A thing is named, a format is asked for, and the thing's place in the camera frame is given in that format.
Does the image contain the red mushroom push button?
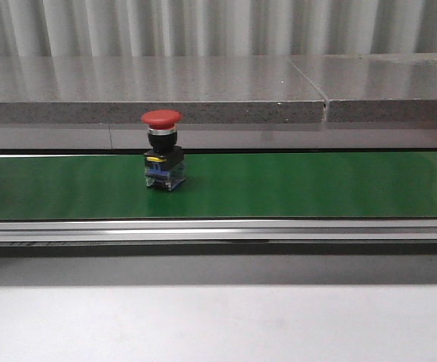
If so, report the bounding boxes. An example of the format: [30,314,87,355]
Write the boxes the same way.
[141,109,185,192]

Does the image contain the grey stone counter slab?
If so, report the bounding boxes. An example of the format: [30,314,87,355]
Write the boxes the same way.
[0,56,325,124]

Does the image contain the green conveyor belt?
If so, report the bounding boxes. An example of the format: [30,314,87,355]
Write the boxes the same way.
[0,152,437,220]

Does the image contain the grey right counter slab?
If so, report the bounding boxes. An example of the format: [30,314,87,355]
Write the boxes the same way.
[290,53,437,125]

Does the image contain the grey pleated curtain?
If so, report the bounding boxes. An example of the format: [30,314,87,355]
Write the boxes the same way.
[0,1,437,57]

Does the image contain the aluminium conveyor frame rail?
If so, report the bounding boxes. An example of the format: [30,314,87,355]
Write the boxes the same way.
[0,218,437,246]

